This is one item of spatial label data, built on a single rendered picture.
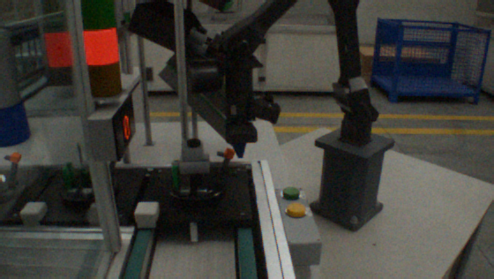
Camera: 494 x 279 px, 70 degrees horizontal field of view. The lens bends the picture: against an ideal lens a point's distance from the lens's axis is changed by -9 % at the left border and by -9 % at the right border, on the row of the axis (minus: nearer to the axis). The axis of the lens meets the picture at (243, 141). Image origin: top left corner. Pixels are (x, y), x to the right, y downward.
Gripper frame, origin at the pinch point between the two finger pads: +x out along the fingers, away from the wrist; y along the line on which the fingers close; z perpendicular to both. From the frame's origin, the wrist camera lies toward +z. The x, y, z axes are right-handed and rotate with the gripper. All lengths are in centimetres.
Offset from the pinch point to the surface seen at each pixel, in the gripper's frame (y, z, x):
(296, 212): -10.3, 11.2, 11.5
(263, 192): 0.4, 5.2, 12.8
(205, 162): -2.3, -7.7, 3.1
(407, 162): 33, 58, 24
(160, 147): 49, -27, 22
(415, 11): 816, 453, 33
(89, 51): -21.3, -22.6, -24.8
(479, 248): 83, 145, 111
